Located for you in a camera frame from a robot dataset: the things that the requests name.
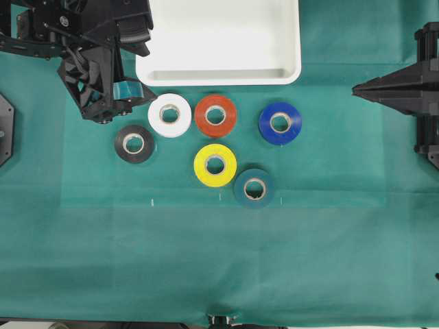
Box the yellow tape roll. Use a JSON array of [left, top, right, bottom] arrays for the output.
[[193, 143, 237, 188]]

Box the white tape roll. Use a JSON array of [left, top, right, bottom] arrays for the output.
[[147, 93, 192, 138]]

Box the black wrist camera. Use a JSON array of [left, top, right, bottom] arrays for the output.
[[115, 0, 154, 57]]

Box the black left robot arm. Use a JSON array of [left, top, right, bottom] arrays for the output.
[[1, 1, 157, 124]]

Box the white plastic case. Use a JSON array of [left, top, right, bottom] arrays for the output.
[[136, 1, 302, 86]]

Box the green table cloth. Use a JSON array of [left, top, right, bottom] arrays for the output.
[[1, 1, 438, 327]]

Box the dark green tape roll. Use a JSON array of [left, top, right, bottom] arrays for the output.
[[233, 169, 276, 209]]

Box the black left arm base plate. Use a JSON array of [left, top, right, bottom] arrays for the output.
[[0, 95, 15, 166]]

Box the black tape roll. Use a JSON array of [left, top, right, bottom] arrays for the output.
[[114, 125, 155, 164]]

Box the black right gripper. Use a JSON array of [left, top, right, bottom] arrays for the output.
[[352, 22, 438, 165]]

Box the red tape roll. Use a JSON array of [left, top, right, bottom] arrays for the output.
[[194, 95, 238, 138]]

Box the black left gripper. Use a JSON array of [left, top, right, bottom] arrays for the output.
[[56, 16, 158, 125]]

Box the blue tape roll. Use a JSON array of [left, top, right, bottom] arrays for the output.
[[258, 102, 302, 145]]

